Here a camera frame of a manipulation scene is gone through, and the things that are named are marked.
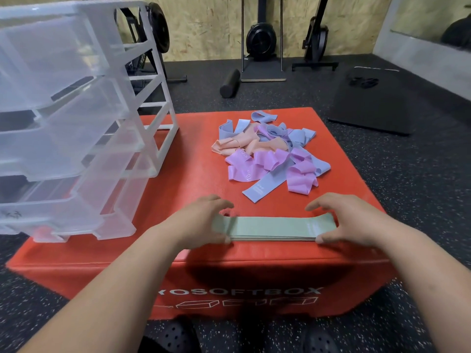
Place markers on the stack of green bands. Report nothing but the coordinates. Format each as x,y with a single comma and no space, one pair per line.
272,227

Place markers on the black perforated clog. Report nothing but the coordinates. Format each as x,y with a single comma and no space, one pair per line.
320,343
176,336

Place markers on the black exercise mat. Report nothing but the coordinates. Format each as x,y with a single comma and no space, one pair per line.
375,106

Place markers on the clear plastic drawer unit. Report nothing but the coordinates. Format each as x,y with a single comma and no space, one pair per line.
55,9

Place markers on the pile of mixed resistance bands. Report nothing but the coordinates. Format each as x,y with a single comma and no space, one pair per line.
257,161

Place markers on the black foam roller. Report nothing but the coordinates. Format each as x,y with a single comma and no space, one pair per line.
230,83

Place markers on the black ski machine with stand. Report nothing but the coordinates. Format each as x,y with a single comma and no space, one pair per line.
261,40

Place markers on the person's right hand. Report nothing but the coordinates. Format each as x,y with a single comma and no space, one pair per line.
360,224

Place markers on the red soft plyo box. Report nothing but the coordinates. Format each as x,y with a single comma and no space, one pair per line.
191,172

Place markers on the wall mirror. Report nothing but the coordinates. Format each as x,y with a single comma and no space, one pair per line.
416,14

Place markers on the translucent plastic drawer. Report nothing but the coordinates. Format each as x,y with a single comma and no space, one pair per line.
48,58
66,147
117,226
55,220

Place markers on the person's left forearm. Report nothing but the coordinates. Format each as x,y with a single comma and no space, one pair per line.
103,290

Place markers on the person's left hand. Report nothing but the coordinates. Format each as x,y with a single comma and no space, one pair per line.
191,227

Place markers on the person's right forearm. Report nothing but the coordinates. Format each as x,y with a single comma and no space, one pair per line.
434,275

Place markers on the black upright rowing machine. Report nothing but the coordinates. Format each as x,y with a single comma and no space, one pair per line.
316,40

